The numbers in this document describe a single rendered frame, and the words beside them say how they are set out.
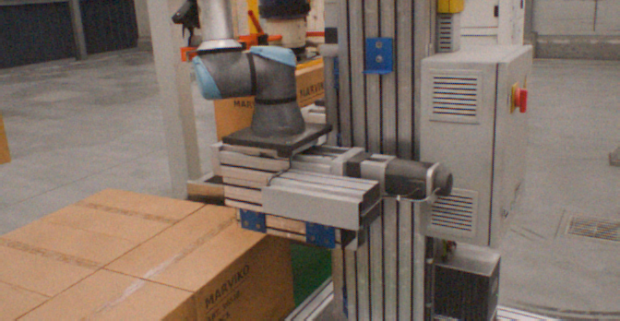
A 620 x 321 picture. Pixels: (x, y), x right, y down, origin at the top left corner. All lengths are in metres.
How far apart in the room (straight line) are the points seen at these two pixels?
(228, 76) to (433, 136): 0.54
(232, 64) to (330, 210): 0.45
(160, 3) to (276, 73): 1.96
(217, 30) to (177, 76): 1.92
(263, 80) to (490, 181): 0.62
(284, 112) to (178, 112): 1.97
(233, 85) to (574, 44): 9.34
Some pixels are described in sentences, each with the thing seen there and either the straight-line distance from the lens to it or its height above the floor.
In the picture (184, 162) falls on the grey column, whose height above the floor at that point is 0.41.
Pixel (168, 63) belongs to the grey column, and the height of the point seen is 1.03.
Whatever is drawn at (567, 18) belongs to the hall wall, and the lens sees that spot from 10.57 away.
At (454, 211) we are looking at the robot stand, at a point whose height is 0.85.
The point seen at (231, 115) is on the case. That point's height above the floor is 0.91.
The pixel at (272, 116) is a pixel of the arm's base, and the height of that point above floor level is 1.09.
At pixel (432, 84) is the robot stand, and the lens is 1.35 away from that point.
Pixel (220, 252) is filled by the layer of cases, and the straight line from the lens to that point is 1.94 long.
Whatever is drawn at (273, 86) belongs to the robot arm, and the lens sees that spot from 1.41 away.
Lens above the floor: 1.41
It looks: 17 degrees down
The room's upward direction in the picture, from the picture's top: 3 degrees counter-clockwise
